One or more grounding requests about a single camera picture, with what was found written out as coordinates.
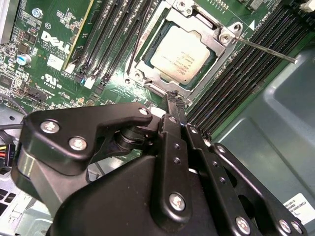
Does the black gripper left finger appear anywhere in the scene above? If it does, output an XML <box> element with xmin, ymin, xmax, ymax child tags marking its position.
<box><xmin>11</xmin><ymin>91</ymin><xmax>193</xmax><ymax>223</ymax></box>

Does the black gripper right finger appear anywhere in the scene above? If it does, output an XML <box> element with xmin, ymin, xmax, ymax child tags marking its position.
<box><xmin>176</xmin><ymin>97</ymin><xmax>310</xmax><ymax>236</ymax></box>

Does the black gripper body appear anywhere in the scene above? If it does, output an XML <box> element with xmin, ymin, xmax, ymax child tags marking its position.
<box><xmin>49</xmin><ymin>155</ymin><xmax>231</xmax><ymax>236</ymax></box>

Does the silver CPU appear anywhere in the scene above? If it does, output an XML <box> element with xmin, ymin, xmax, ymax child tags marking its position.
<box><xmin>141</xmin><ymin>19</ymin><xmax>212</xmax><ymax>84</ymax></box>

